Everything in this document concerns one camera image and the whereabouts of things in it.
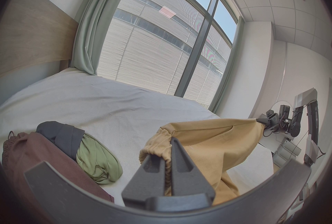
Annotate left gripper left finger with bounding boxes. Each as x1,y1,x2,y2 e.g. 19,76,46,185
121,155,167,207

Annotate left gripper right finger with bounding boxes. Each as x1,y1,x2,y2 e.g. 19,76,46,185
166,137,216,210

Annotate tan shorts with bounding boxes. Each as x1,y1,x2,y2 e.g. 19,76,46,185
139,118,266,205

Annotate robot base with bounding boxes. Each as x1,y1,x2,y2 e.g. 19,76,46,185
271,137,302,167

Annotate bed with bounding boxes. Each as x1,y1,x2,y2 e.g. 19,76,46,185
0,0,275,208

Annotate green garment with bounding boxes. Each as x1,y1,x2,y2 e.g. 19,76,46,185
76,133,124,184

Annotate grey-green curtain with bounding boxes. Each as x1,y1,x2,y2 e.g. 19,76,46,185
207,16,245,118
70,0,153,77

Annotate black garment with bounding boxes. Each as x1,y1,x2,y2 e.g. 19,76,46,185
36,121,85,164

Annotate window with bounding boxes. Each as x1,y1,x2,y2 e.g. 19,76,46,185
96,0,239,112

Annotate brown garment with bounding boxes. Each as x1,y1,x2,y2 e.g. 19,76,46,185
1,131,115,203

